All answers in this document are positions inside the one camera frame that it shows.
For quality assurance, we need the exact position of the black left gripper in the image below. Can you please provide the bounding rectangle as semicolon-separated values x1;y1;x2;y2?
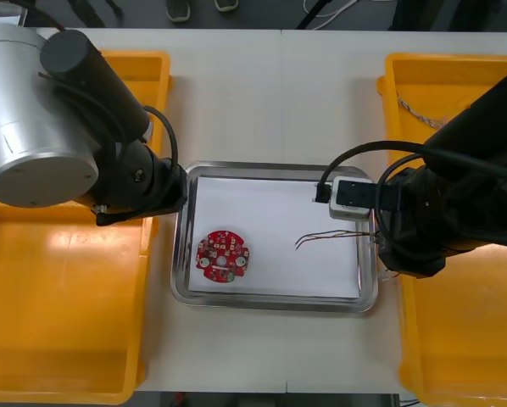
94;159;190;228

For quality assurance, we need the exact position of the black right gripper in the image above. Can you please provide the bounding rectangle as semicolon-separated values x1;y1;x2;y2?
376;228;449;280

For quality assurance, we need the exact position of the red black green-yellow wire harness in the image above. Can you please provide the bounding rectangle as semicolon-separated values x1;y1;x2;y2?
293;229;382;252

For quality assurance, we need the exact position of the round red circuit board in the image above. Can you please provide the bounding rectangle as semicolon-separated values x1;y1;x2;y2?
195;228;252;283

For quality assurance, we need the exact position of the yellow-orange plastic bin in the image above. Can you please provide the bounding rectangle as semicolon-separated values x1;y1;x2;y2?
376;52;507;181
0;194;162;404
96;49;173;170
376;249;507;407

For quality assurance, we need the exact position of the white sheet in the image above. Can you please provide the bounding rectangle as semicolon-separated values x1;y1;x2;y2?
187;176;364;300

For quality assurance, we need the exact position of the steel tray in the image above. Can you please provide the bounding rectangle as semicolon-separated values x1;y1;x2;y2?
170;160;380;315

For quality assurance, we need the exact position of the black left wrist camera cable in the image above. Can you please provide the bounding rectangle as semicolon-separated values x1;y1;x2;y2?
144;105;181;169

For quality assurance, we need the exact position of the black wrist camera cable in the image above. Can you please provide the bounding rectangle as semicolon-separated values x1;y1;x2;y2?
144;105;181;169
312;141;432;204

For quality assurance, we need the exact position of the pale grey right wrist camera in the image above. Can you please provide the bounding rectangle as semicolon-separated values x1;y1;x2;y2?
328;176;375;222

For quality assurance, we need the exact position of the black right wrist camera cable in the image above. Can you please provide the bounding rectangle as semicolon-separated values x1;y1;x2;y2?
312;141;432;204

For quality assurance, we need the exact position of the twisted grey-white wire harness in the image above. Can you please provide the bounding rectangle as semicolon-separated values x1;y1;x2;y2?
395;92;450;130

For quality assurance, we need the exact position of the white cable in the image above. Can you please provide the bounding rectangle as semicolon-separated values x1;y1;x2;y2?
302;0;361;19

